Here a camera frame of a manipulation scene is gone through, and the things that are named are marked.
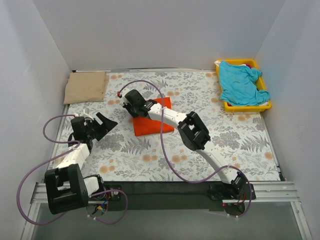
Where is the aluminium frame rail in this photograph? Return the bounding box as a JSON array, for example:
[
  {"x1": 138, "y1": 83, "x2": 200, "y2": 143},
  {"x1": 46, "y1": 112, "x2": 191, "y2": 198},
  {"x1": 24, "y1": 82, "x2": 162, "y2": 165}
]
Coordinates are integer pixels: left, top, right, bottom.
[{"x1": 30, "y1": 181, "x2": 300, "y2": 204}]

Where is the floral patterned table mat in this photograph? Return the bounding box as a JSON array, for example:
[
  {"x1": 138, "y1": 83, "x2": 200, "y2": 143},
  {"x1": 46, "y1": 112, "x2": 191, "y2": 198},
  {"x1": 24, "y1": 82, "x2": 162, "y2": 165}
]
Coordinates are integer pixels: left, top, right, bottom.
[{"x1": 67, "y1": 71, "x2": 280, "y2": 181}]

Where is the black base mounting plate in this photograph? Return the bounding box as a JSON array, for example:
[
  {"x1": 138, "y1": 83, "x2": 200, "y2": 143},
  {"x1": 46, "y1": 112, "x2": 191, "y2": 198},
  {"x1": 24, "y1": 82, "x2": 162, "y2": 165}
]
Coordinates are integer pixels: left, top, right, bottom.
[{"x1": 103, "y1": 181, "x2": 256, "y2": 212}]

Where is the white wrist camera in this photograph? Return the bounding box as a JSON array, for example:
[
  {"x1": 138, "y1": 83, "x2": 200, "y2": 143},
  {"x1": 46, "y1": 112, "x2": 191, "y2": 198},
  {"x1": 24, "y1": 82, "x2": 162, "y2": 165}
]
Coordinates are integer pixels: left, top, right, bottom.
[
  {"x1": 79, "y1": 108, "x2": 95, "y2": 125},
  {"x1": 117, "y1": 87, "x2": 130, "y2": 101}
]

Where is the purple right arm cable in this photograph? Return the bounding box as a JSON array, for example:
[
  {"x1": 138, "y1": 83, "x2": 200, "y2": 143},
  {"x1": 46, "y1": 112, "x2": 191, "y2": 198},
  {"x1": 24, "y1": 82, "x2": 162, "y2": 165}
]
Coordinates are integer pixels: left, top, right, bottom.
[{"x1": 117, "y1": 79, "x2": 253, "y2": 218}]

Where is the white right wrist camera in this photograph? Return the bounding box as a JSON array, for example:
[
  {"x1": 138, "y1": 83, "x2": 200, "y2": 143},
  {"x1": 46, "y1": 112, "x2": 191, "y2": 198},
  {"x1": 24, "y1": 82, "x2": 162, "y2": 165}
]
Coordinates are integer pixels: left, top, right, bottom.
[{"x1": 117, "y1": 87, "x2": 130, "y2": 101}]

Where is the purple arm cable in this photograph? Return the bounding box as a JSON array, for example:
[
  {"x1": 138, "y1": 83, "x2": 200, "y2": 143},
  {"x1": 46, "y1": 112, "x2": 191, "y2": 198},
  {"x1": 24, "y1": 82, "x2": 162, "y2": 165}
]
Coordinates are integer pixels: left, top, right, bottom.
[
  {"x1": 117, "y1": 79, "x2": 253, "y2": 218},
  {"x1": 16, "y1": 113, "x2": 129, "y2": 226}
]

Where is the white cloth in bin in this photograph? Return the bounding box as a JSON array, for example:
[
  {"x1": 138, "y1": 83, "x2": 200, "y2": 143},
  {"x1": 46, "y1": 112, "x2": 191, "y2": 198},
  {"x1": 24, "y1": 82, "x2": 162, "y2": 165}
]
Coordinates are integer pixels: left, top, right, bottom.
[{"x1": 214, "y1": 60, "x2": 221, "y2": 68}]

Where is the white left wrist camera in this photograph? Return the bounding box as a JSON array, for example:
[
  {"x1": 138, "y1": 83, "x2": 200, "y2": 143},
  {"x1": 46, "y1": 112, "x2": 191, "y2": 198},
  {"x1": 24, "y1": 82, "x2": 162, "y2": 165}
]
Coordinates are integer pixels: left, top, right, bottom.
[{"x1": 79, "y1": 108, "x2": 95, "y2": 125}]

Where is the yellow plastic bin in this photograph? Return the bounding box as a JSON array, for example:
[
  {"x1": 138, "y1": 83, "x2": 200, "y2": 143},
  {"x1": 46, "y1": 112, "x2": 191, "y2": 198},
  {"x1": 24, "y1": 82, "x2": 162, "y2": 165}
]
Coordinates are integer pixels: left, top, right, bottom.
[{"x1": 216, "y1": 59, "x2": 272, "y2": 112}]

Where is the orange t shirt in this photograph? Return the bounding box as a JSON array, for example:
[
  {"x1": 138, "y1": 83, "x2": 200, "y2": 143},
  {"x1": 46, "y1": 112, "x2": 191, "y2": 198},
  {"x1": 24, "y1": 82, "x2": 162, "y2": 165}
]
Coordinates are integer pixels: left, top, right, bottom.
[{"x1": 132, "y1": 97, "x2": 174, "y2": 137}]

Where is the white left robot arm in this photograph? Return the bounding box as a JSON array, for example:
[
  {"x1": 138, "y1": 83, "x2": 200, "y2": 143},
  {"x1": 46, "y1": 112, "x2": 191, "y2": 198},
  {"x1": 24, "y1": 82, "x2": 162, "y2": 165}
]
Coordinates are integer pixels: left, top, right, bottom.
[{"x1": 44, "y1": 112, "x2": 118, "y2": 215}]

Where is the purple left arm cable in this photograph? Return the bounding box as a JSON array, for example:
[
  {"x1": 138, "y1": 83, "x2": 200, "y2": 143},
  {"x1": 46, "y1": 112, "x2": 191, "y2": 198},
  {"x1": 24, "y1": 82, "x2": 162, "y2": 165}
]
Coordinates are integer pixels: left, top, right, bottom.
[{"x1": 16, "y1": 113, "x2": 129, "y2": 226}]

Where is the blue t shirt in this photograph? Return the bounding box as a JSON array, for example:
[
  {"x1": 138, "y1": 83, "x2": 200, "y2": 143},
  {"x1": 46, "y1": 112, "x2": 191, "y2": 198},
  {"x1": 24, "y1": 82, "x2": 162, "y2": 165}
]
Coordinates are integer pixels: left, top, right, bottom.
[{"x1": 219, "y1": 60, "x2": 270, "y2": 107}]

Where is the beige folded cloth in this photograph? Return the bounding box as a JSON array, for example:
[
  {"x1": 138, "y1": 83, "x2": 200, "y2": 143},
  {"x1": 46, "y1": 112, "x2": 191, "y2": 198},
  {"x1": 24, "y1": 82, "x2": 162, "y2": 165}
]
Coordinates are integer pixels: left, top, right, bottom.
[{"x1": 63, "y1": 71, "x2": 109, "y2": 105}]

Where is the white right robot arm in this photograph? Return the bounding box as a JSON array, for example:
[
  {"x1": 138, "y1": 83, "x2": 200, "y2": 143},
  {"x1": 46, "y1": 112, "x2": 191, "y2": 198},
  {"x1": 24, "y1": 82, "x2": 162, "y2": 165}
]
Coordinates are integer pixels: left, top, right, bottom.
[{"x1": 118, "y1": 89, "x2": 253, "y2": 200}]

